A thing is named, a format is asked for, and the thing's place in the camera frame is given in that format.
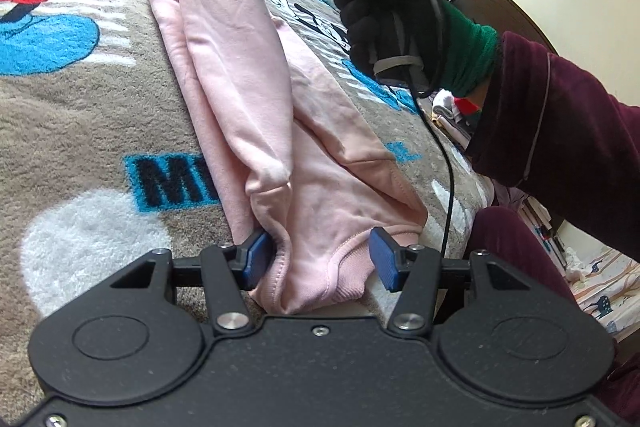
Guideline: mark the pink sweatshirt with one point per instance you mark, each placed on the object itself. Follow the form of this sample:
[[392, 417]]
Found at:
[[300, 157]]

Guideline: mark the pile of mixed clothes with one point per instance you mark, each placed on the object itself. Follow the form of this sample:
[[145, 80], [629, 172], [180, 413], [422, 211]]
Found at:
[[450, 107]]

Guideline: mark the person's right hand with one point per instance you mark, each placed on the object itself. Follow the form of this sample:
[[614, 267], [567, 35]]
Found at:
[[370, 17]]

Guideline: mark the printed fleece blanket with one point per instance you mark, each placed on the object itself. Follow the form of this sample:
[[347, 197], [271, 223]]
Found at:
[[75, 117]]

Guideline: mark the deer print sheet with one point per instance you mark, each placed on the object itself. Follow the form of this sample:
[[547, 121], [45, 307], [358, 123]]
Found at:
[[610, 287]]

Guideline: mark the person's right forearm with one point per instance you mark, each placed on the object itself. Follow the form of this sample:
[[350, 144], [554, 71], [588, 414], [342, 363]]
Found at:
[[575, 132]]

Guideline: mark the person's leg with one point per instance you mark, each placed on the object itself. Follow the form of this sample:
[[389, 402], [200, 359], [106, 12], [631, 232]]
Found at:
[[525, 267]]

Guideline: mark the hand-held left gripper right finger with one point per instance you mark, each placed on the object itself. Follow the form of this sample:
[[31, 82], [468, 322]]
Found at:
[[385, 264]]

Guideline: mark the dark wooden headboard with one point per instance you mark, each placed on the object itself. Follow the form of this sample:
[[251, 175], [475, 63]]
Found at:
[[480, 2]]

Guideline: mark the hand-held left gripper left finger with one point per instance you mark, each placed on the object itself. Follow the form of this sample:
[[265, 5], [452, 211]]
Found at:
[[257, 257]]

